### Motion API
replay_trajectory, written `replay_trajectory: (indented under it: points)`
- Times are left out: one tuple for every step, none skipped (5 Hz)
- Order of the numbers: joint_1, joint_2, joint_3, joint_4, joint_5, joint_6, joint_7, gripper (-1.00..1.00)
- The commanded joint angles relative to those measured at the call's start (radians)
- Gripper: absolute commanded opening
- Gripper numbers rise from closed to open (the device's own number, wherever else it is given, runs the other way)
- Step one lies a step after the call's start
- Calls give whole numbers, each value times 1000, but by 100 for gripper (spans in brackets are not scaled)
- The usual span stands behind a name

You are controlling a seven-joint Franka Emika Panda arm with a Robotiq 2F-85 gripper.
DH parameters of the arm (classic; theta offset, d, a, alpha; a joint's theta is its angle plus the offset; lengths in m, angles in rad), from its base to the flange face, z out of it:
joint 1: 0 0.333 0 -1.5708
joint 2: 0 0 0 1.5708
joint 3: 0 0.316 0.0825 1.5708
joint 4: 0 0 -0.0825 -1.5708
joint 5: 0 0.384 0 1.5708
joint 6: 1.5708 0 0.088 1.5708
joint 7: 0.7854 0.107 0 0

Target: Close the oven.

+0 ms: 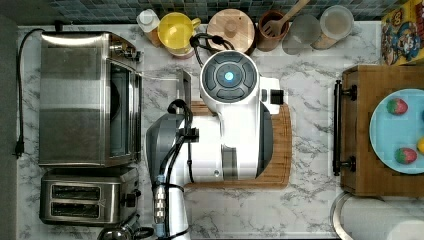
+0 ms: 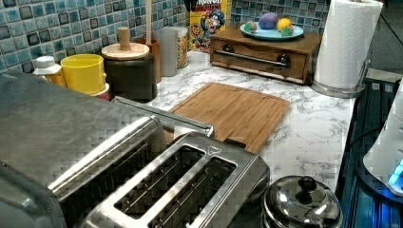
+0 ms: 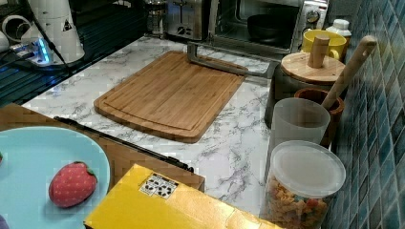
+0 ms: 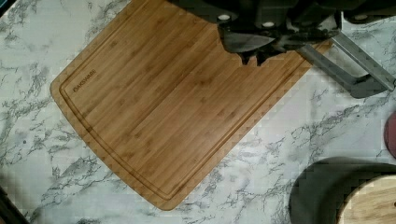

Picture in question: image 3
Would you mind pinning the toaster oven door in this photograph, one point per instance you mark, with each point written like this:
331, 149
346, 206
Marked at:
270, 55

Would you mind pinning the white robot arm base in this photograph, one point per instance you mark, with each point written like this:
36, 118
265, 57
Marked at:
54, 36

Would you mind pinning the black bowl inside oven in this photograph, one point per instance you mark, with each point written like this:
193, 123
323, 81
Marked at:
268, 28

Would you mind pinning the silver toaster oven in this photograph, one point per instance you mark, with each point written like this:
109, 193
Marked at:
228, 18

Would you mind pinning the bamboo cutting board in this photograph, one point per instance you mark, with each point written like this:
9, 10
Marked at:
171, 98

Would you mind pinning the translucent plastic cup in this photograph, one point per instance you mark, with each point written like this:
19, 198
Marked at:
296, 119

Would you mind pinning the yellow cardboard box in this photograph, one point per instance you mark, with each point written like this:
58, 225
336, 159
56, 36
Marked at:
144, 199

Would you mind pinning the glass french press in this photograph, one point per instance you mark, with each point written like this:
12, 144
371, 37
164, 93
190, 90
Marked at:
155, 17

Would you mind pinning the cereal jar with clear lid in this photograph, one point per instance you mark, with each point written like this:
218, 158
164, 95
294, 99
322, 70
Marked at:
302, 180

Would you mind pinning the dark canister with wooden lid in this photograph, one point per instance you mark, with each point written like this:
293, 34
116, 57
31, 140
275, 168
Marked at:
314, 69

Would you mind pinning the brown wooden utensil holder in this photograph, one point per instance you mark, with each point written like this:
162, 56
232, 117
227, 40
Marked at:
336, 110

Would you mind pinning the red toy strawberry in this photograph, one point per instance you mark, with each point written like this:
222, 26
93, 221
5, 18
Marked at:
72, 184

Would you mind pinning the yellow ceramic mug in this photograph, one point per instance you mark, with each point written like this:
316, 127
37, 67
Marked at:
336, 45

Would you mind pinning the white cap bottle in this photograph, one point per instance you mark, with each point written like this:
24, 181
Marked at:
341, 27

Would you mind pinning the light blue plate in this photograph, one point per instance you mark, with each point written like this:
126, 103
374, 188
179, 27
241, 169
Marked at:
31, 158

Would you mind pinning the white round device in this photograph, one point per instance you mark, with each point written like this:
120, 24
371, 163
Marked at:
14, 26

